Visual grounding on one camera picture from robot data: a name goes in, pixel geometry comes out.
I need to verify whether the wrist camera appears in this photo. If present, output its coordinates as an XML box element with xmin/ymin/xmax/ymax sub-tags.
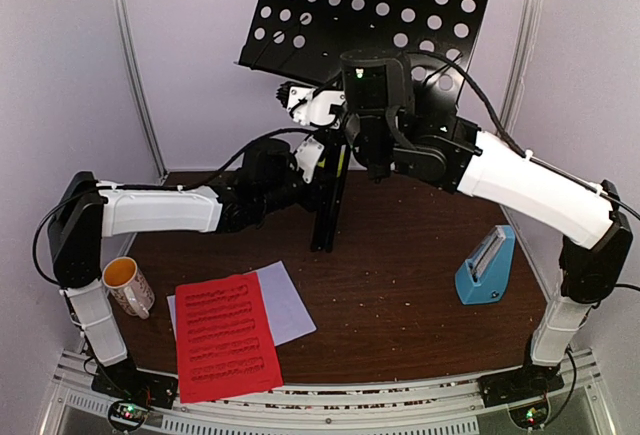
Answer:
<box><xmin>276</xmin><ymin>82</ymin><xmax>345</xmax><ymax>129</ymax></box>
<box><xmin>294</xmin><ymin>136</ymin><xmax>325</xmax><ymax>184</ymax></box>

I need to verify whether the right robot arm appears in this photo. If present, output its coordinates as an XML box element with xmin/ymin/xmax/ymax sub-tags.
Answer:
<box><xmin>340</xmin><ymin>49</ymin><xmax>633</xmax><ymax>397</ymax></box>

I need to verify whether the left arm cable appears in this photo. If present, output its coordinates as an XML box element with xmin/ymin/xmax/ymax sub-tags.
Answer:
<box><xmin>32</xmin><ymin>127</ymin><xmax>311</xmax><ymax>286</ymax></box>

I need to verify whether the left aluminium frame post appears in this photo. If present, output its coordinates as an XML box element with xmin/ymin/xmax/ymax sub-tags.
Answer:
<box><xmin>112</xmin><ymin>0</ymin><xmax>168</xmax><ymax>179</ymax></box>

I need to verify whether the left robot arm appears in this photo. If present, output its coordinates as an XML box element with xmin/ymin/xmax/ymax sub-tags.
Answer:
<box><xmin>41</xmin><ymin>134</ymin><xmax>325</xmax><ymax>399</ymax></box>

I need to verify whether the front aluminium rail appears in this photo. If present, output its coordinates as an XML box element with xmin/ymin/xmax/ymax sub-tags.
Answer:
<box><xmin>49</xmin><ymin>347</ymin><xmax>601</xmax><ymax>435</ymax></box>

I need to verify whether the black music stand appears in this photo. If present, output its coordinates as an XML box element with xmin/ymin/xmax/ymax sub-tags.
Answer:
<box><xmin>239</xmin><ymin>0</ymin><xmax>488</xmax><ymax>251</ymax></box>

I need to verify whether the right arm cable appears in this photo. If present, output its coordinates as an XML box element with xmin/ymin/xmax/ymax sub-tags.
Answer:
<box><xmin>409</xmin><ymin>49</ymin><xmax>640</xmax><ymax>216</ymax></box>

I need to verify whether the lavender paper sheet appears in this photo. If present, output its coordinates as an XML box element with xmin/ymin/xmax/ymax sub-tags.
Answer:
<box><xmin>167</xmin><ymin>261</ymin><xmax>316</xmax><ymax>347</ymax></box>

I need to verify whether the aluminium frame post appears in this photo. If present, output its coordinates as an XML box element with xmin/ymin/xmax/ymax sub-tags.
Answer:
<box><xmin>487</xmin><ymin>0</ymin><xmax>543</xmax><ymax>138</ymax></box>
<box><xmin>112</xmin><ymin>0</ymin><xmax>168</xmax><ymax>179</ymax></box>

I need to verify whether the patterned white mug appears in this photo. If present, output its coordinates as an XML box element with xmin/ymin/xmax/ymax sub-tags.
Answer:
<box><xmin>102</xmin><ymin>257</ymin><xmax>155</xmax><ymax>320</ymax></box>

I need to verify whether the red sheet music paper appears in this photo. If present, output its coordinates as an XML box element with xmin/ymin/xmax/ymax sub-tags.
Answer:
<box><xmin>175</xmin><ymin>273</ymin><xmax>283</xmax><ymax>404</ymax></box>

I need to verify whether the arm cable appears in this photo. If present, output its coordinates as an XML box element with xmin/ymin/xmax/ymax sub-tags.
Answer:
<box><xmin>409</xmin><ymin>49</ymin><xmax>640</xmax><ymax>216</ymax></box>
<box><xmin>32</xmin><ymin>127</ymin><xmax>311</xmax><ymax>286</ymax></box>

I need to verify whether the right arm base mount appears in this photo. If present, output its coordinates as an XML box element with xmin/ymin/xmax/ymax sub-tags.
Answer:
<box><xmin>477</xmin><ymin>365</ymin><xmax>564</xmax><ymax>431</ymax></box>

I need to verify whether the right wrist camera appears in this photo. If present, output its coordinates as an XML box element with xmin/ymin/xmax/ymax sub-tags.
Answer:
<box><xmin>276</xmin><ymin>82</ymin><xmax>345</xmax><ymax>129</ymax></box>

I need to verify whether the blue metronome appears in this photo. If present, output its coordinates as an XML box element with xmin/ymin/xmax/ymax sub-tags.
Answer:
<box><xmin>455</xmin><ymin>225</ymin><xmax>516</xmax><ymax>305</ymax></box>

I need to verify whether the right aluminium frame post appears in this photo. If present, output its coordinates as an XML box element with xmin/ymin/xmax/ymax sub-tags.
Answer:
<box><xmin>487</xmin><ymin>0</ymin><xmax>543</xmax><ymax>138</ymax></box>

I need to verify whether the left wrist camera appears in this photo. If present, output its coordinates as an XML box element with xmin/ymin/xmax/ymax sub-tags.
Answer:
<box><xmin>294</xmin><ymin>136</ymin><xmax>325</xmax><ymax>184</ymax></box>

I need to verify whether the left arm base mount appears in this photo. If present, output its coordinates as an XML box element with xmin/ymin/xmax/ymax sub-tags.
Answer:
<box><xmin>91</xmin><ymin>372</ymin><xmax>178</xmax><ymax>433</ymax></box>

